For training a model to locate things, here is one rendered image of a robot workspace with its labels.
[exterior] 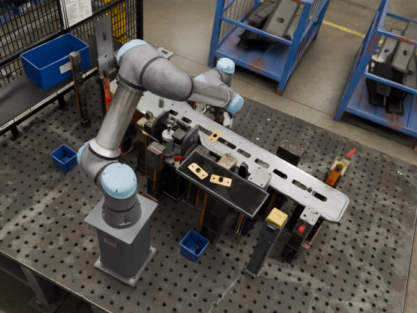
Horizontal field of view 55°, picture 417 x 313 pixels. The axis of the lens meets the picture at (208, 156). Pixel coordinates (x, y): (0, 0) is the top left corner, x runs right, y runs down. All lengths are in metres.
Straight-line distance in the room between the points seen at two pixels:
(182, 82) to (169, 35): 3.23
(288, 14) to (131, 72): 3.00
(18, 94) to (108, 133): 0.89
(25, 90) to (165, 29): 2.59
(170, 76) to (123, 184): 0.41
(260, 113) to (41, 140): 1.34
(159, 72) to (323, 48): 3.69
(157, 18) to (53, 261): 3.33
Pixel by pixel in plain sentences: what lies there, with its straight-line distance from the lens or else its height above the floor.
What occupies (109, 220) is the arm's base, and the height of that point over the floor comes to 1.13.
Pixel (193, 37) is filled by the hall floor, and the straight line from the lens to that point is 4.51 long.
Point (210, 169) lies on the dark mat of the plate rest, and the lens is 1.67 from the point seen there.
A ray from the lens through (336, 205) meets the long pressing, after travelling 1.93.
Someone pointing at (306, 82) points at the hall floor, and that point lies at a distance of 4.23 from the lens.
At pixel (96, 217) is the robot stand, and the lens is 1.60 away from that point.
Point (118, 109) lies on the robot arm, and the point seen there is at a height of 1.50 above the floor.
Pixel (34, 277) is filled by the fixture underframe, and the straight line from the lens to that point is 2.31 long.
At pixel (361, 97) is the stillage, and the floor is 0.17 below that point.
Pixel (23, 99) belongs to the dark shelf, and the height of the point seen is 1.03.
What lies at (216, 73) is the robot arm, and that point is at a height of 1.44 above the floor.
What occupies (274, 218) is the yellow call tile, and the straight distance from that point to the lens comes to 1.59.
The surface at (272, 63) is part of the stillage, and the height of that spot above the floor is 0.16.
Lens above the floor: 2.45
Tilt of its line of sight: 49 degrees down
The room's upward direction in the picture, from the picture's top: 10 degrees clockwise
